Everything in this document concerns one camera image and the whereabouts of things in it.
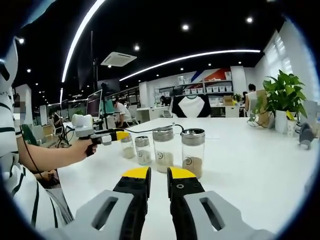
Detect person in striped shirt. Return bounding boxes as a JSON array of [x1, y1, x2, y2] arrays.
[[0, 92, 73, 230]]

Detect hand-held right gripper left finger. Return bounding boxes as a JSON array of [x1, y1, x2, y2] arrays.
[[41, 166, 152, 240]]

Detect ceiling air conditioner unit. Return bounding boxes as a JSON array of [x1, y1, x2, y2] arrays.
[[100, 51, 138, 67]]

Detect black power cable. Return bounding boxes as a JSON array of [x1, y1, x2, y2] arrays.
[[123, 123, 186, 135]]

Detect white worn device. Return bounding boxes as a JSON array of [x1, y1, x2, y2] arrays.
[[0, 37, 20, 87]]

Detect person's left hand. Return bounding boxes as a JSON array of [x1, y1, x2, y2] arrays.
[[72, 140, 98, 163]]

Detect green plant in white pot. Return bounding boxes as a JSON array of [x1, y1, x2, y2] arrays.
[[248, 69, 308, 135]]

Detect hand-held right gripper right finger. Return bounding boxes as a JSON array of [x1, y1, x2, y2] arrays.
[[166, 166, 276, 240]]

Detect tall seasoning bottle pale powder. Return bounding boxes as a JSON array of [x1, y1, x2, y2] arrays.
[[152, 126, 175, 174]]

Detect grey plastic figure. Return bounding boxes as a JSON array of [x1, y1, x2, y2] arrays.
[[298, 122, 317, 151]]

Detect shelf of white storage boxes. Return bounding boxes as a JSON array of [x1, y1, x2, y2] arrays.
[[153, 71, 235, 101]]

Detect small white patterned pot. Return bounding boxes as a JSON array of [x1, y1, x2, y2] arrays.
[[286, 111, 298, 138]]

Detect group of round ceiling downlights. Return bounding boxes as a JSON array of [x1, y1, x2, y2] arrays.
[[18, 16, 253, 103]]

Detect small seasoning bottle white powder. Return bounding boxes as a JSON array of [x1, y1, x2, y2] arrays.
[[134, 135, 153, 166]]

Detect white window blind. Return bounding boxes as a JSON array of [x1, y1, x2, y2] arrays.
[[264, 32, 293, 73]]

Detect black monitor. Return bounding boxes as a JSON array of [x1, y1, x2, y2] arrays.
[[98, 79, 121, 93]]

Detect teal panel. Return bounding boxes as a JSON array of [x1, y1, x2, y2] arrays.
[[102, 96, 116, 115]]

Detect long ceiling light strip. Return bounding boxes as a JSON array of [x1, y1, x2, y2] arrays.
[[119, 49, 261, 82], [61, 0, 107, 83]]

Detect small seasoning bottle beige powder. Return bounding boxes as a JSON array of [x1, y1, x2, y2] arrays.
[[120, 133, 137, 160]]

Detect tall seasoning bottle brown powder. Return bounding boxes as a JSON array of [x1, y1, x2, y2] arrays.
[[180, 128, 206, 180]]

